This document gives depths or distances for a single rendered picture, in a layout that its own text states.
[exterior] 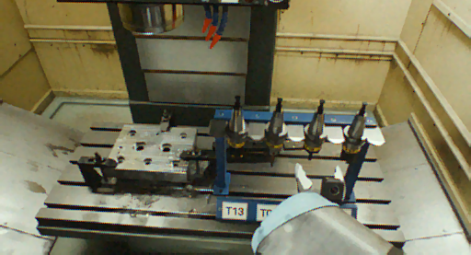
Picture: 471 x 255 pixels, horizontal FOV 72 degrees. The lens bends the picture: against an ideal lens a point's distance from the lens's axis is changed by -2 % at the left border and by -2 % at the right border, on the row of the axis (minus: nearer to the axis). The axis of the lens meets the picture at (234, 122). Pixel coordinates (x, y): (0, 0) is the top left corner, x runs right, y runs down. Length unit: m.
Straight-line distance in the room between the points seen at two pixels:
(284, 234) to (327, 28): 1.48
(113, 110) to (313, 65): 1.23
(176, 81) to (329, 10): 0.83
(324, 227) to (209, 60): 1.10
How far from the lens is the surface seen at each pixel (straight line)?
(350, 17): 1.80
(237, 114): 0.88
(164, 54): 1.45
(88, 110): 2.22
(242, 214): 1.09
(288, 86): 1.95
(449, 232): 1.38
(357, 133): 0.95
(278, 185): 1.21
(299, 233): 0.41
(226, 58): 1.41
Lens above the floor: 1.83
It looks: 40 degrees down
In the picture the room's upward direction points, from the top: straight up
